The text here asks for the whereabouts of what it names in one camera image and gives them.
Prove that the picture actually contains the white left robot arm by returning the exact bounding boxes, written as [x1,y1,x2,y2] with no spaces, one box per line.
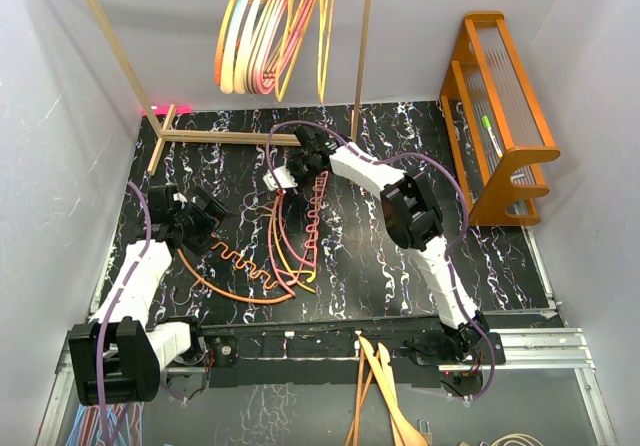
[68,183,231,408]

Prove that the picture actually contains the blue wire hangers pile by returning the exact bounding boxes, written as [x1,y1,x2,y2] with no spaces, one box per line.
[63,402,144,446]

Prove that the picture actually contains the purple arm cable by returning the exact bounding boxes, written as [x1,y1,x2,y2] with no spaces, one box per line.
[264,120,496,402]
[94,181,186,446]

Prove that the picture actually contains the pink wavy wire hanger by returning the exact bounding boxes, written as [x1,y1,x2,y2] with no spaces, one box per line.
[300,172,329,284]

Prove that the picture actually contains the orange thin hanger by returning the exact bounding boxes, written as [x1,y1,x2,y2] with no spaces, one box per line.
[214,0,237,86]

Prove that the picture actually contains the wooden hangers on floor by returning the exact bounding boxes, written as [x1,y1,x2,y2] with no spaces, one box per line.
[344,334,432,446]

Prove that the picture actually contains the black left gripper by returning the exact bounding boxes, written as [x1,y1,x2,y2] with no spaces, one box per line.
[174,186,238,255]

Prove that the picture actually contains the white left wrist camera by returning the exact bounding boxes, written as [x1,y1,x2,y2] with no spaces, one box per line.
[263,166,298,191]

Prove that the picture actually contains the yellow velvet hanger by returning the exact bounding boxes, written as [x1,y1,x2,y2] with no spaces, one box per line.
[274,0,316,102]
[316,0,335,103]

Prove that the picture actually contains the pink plastic hanger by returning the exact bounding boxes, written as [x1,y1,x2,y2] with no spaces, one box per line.
[265,0,317,102]
[248,0,288,94]

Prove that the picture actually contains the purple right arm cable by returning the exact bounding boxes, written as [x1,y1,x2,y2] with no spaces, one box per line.
[264,120,496,402]

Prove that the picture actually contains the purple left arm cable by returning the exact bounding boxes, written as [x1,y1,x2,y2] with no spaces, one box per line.
[94,181,186,446]

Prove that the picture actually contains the orange wooden shelf rack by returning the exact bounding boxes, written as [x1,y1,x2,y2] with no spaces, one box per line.
[440,12,560,226]

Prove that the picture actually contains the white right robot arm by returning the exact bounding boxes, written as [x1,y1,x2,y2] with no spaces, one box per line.
[276,121,489,363]

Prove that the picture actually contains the wooden clothes rack frame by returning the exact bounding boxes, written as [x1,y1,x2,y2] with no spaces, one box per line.
[64,0,376,177]

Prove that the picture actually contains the yellow wavy wire hanger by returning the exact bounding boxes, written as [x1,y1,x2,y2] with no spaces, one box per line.
[277,198,317,295]

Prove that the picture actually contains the pink tape strip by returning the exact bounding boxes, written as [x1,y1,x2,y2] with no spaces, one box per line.
[141,106,193,116]

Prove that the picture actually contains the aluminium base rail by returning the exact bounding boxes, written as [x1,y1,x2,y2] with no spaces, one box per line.
[439,328,596,370]

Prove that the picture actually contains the green white marker pen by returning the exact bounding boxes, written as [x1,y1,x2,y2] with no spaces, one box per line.
[481,115,503,158]

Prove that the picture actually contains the orange wavy wire hanger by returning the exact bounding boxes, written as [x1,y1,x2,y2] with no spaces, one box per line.
[176,236,295,306]

